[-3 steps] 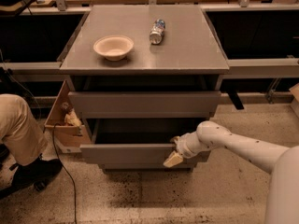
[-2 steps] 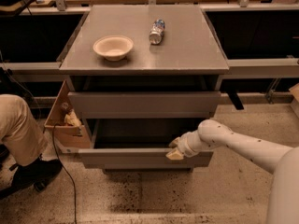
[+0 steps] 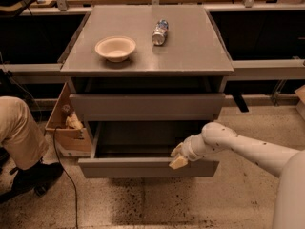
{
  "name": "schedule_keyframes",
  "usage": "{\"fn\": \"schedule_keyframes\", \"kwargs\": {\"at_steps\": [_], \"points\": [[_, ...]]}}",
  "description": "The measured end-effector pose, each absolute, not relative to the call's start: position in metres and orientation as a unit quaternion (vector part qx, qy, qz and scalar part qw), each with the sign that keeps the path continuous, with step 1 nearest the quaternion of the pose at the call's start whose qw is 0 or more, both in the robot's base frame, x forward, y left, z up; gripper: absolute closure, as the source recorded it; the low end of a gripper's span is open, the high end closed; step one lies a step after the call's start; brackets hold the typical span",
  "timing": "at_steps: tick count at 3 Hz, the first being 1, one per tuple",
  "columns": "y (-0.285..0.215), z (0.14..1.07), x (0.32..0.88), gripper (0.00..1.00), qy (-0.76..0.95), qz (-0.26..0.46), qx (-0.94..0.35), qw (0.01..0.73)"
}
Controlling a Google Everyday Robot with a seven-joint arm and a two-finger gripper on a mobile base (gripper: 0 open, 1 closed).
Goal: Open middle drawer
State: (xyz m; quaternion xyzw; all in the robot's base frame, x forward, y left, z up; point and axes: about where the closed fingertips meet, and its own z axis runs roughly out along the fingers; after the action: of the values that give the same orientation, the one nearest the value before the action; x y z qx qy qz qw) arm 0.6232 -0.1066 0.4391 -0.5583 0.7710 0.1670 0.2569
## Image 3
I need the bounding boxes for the grey drawer cabinet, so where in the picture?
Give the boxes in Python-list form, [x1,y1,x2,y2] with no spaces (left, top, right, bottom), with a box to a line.
[63,6,234,144]

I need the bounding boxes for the black floor cable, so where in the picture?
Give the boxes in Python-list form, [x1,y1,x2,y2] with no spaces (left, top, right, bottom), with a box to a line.
[51,126,80,229]

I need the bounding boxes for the crushed soda can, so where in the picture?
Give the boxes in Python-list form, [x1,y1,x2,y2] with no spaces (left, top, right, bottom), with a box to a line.
[152,19,169,46]

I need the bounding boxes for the grey drawer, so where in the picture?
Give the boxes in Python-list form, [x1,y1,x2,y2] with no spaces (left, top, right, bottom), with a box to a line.
[78,121,218,178]
[70,94,225,121]

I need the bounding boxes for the cardboard box right edge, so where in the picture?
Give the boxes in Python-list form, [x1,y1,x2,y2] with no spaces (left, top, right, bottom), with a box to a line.
[295,85,305,120]

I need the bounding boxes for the metal frame rail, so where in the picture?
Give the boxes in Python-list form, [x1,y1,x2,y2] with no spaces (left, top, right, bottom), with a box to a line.
[0,59,305,84]

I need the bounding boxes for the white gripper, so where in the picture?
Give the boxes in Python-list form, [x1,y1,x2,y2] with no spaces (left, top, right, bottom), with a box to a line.
[169,135,205,170]

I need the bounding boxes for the white paper bowl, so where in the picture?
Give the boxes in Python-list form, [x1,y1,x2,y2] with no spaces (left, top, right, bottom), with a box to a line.
[94,36,136,63]

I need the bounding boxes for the grey top drawer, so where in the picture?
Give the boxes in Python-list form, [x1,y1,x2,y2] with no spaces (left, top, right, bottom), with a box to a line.
[70,94,225,121]

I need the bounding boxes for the person leg beige trousers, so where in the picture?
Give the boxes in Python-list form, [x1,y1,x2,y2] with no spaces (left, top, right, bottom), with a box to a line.
[0,96,49,170]

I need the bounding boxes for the wooden crate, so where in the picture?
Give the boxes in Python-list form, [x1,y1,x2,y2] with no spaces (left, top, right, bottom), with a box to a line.
[45,83,92,153]

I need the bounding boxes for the small toy in crate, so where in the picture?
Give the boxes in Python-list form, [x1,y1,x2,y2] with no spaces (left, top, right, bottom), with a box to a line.
[61,104,83,130]

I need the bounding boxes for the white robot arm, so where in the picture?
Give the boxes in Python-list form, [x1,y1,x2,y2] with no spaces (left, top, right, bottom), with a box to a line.
[170,122,305,229]

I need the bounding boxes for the black shoe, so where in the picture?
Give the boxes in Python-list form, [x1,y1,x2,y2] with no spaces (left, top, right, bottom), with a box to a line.
[0,161,64,203]

